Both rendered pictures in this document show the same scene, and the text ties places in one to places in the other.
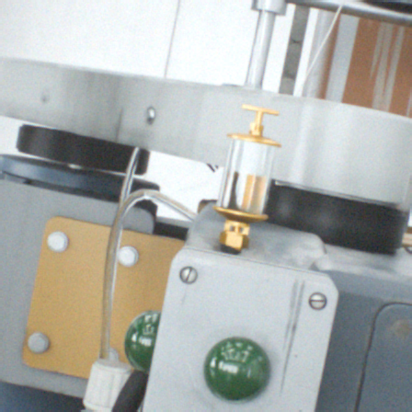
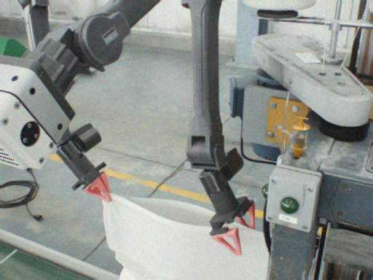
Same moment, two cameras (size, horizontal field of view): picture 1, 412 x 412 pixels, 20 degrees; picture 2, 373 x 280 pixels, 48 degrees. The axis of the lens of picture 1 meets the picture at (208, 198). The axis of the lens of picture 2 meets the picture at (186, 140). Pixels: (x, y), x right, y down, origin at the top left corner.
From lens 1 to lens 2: 0.33 m
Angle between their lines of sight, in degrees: 34
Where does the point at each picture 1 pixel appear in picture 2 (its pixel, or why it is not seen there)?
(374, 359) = (337, 194)
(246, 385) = (290, 211)
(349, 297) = (328, 177)
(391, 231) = (360, 134)
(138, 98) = (287, 74)
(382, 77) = not seen: outside the picture
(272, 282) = (297, 184)
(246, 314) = (291, 191)
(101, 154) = not seen: hidden behind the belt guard
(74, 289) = (280, 119)
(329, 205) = (336, 129)
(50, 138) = not seen: hidden behind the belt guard
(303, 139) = (328, 107)
